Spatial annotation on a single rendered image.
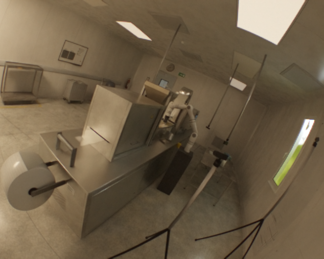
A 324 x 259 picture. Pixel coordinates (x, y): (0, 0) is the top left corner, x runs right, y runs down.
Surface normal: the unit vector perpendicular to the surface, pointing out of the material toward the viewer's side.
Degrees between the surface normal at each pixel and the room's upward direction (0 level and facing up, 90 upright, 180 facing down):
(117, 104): 90
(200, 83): 90
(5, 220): 0
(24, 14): 90
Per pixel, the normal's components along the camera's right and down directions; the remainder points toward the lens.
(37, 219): 0.40, -0.88
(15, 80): 0.83, 0.47
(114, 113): -0.39, 0.10
